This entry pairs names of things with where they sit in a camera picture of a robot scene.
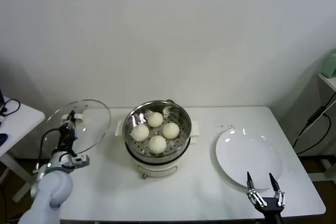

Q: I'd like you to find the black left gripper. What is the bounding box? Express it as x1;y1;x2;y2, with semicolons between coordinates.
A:
58;110;79;155

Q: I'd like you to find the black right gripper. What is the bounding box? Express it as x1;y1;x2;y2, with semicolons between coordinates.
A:
246;171;286;218

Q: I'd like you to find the round glass pot lid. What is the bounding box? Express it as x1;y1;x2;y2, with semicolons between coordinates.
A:
46;99;111;154

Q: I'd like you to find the white steamed baozi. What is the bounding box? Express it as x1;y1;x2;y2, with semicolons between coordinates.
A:
130;124;150;142
146;112;164;128
148;135;167;155
162;122;181;140

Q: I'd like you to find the perforated steel steamer basket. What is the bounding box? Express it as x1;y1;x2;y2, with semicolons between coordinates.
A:
115;100;200;164

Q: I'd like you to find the large white round plate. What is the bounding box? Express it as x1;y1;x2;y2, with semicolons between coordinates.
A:
211;128;284;190

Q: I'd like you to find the white side table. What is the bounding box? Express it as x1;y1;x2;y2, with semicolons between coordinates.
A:
0;97;50;204

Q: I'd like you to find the white desk leg base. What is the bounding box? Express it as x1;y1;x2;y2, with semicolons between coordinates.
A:
321;158;336;182

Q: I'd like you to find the cream electric cooking pot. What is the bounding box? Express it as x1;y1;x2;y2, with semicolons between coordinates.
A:
125;136;197;180

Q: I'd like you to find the white shelf board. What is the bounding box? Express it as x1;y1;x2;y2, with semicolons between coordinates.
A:
318;73;336;96

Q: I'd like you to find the pale green box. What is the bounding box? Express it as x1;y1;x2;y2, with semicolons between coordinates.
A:
322;52;336;78

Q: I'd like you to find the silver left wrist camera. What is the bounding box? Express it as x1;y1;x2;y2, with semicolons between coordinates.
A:
70;154;90;169

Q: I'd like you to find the black looped cable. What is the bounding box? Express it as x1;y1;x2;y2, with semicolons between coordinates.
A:
0;99;21;117

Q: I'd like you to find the black power adapter cable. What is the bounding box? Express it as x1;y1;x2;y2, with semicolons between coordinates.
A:
292;94;333;156

